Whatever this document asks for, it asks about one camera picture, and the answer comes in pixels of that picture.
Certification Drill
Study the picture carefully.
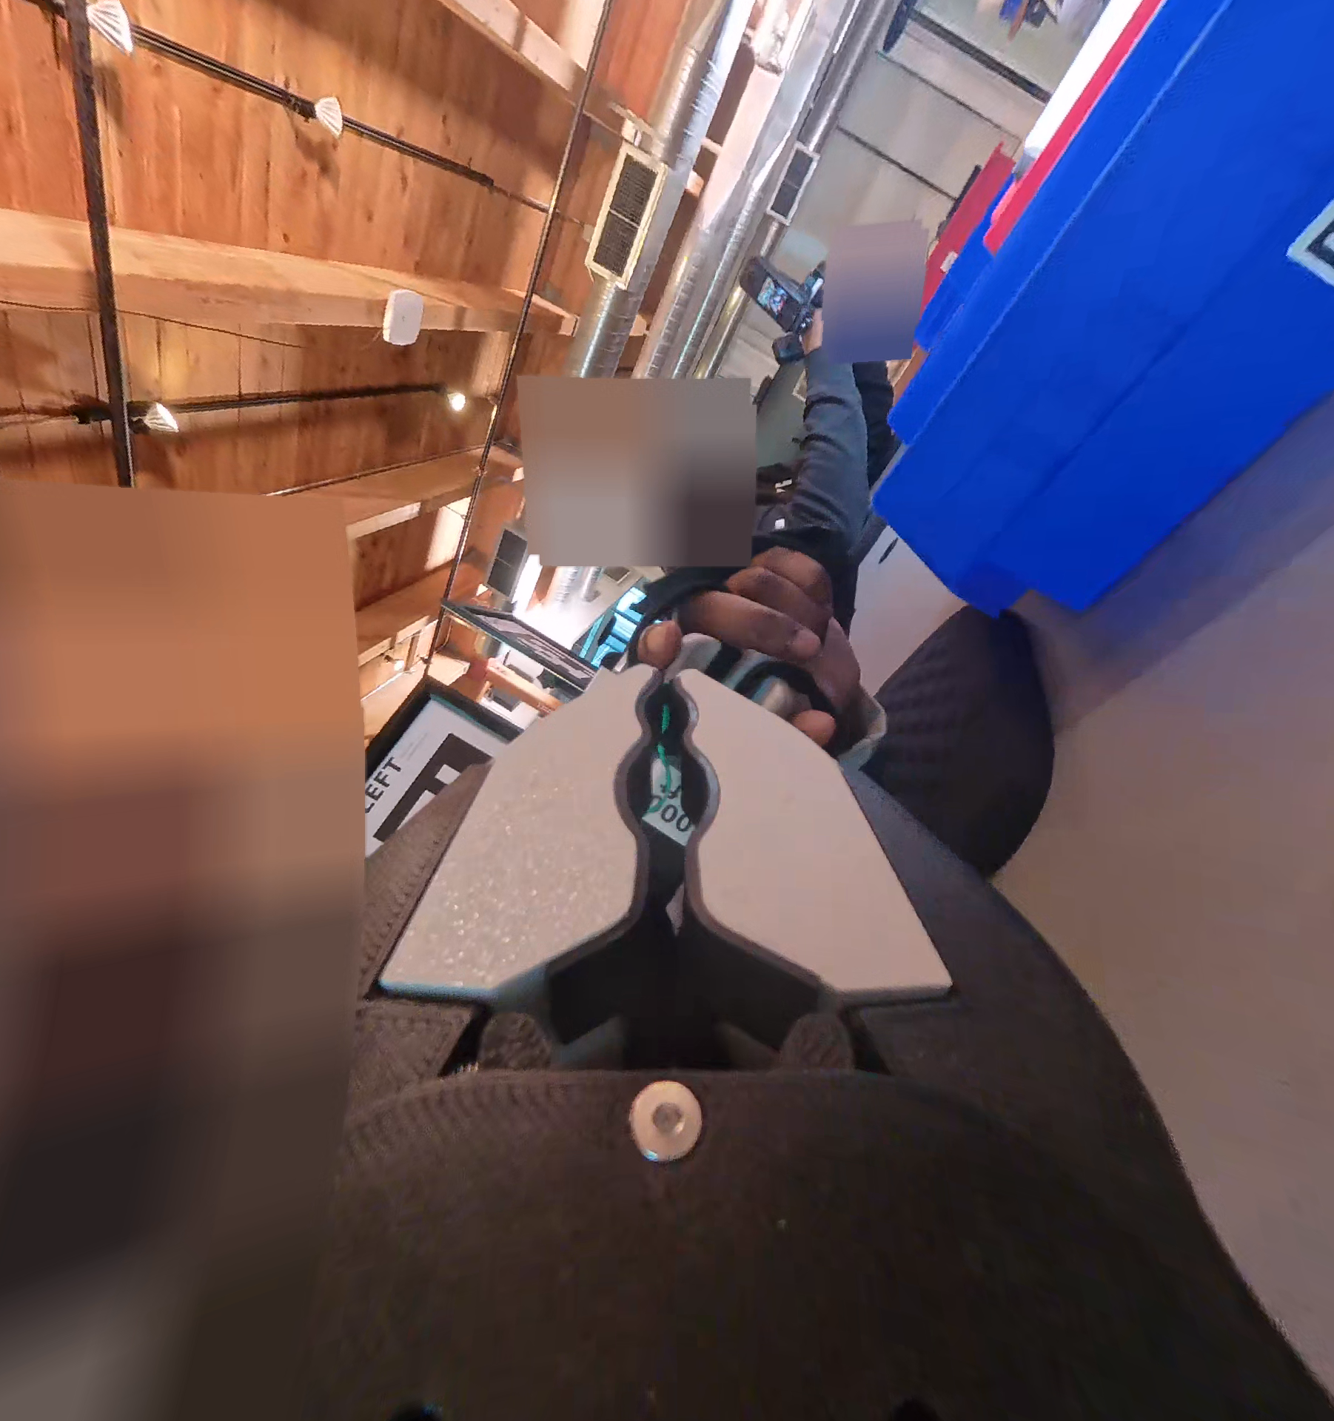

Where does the blue plastic bin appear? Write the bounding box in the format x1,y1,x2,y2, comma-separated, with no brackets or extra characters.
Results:
872,0,1334,618

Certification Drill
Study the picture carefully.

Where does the wall air vent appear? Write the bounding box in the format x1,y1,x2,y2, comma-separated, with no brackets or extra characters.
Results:
583,141,670,282

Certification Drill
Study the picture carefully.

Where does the person's left hand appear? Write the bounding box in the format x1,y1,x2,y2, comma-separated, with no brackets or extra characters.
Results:
635,544,863,756

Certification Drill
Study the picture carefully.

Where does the black handheld camera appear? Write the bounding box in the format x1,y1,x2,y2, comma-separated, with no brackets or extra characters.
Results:
736,253,830,365

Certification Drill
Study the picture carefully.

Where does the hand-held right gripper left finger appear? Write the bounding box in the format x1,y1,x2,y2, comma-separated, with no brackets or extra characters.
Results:
378,668,670,1000

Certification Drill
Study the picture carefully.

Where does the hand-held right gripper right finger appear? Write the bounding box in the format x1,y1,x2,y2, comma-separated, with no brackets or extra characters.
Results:
672,667,955,1000

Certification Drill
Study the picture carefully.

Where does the person's left forearm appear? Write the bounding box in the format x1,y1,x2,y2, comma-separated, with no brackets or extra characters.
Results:
838,682,890,778

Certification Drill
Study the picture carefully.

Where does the black quilted wrist pad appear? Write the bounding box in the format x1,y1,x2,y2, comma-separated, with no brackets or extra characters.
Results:
861,604,1056,877

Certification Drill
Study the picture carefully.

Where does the silver air duct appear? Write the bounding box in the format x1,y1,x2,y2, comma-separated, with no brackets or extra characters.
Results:
564,0,740,384

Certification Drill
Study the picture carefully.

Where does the black ceiling pipe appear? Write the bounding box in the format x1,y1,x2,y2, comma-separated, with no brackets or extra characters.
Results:
61,0,136,490

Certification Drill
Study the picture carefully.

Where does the black white sign board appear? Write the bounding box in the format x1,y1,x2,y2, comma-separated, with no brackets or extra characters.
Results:
364,685,535,857

